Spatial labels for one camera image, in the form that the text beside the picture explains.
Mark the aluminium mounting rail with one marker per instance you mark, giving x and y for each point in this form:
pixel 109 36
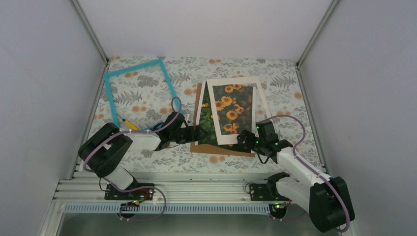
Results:
pixel 187 191

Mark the floral patterned table mat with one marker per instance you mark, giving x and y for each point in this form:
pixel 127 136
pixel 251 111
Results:
pixel 280 83

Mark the brown frame backing board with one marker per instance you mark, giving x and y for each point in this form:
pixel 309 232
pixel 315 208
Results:
pixel 210 149

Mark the right aluminium corner post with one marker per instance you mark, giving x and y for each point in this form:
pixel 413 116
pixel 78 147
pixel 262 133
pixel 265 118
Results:
pixel 317 32

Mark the yellow black screwdriver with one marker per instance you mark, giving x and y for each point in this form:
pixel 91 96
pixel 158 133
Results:
pixel 128 123

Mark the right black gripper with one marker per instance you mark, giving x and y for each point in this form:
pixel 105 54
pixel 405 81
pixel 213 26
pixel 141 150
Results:
pixel 248 142

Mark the left aluminium corner post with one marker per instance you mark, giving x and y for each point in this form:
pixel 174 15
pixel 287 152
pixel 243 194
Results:
pixel 90 31

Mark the grey slotted cable duct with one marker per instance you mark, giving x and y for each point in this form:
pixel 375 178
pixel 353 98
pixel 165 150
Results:
pixel 171 208

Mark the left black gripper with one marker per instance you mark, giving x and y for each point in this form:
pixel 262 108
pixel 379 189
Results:
pixel 192 137

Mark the aluminium corner post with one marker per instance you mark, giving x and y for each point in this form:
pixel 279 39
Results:
pixel 317 32
pixel 90 31

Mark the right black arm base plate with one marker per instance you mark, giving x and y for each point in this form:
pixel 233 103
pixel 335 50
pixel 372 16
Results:
pixel 263 192

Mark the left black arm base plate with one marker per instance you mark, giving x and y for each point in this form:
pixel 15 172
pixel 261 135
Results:
pixel 137 195

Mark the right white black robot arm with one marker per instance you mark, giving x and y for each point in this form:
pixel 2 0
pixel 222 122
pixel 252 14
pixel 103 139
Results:
pixel 324 198

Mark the teal wooden picture frame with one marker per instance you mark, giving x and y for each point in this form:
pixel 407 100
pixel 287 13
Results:
pixel 135 90

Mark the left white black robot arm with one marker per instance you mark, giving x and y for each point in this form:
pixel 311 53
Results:
pixel 103 152

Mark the sunflower photo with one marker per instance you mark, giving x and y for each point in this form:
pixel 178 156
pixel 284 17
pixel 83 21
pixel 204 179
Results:
pixel 233 105

